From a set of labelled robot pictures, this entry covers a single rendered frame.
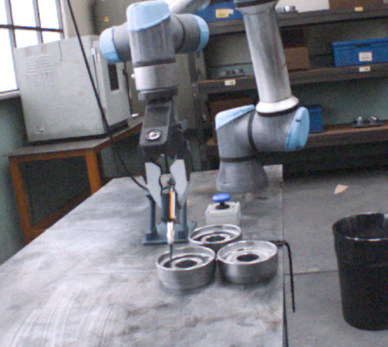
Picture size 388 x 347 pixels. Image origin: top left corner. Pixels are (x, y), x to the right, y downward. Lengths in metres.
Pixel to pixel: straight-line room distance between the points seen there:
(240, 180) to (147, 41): 0.66
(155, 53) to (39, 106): 2.48
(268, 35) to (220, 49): 3.63
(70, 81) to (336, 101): 2.69
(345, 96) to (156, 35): 4.15
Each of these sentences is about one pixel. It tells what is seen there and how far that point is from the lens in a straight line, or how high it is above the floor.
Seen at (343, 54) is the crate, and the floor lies 1.11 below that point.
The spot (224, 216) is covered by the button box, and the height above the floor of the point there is 0.83.
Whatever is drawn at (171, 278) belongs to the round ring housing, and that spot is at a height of 0.82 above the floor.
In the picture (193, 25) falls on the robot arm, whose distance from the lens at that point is 0.94.
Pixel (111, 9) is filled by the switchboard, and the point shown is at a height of 1.79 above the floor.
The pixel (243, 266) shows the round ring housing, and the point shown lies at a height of 0.83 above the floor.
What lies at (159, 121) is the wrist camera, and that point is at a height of 1.08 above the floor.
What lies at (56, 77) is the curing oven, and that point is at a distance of 3.22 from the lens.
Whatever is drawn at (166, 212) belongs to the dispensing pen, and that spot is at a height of 0.92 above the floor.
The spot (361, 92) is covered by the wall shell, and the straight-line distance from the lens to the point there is 4.94.
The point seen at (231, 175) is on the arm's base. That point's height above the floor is 0.85.
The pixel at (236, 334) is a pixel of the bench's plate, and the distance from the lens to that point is 0.72.
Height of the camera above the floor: 1.17
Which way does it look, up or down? 10 degrees down
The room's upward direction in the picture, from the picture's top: 7 degrees counter-clockwise
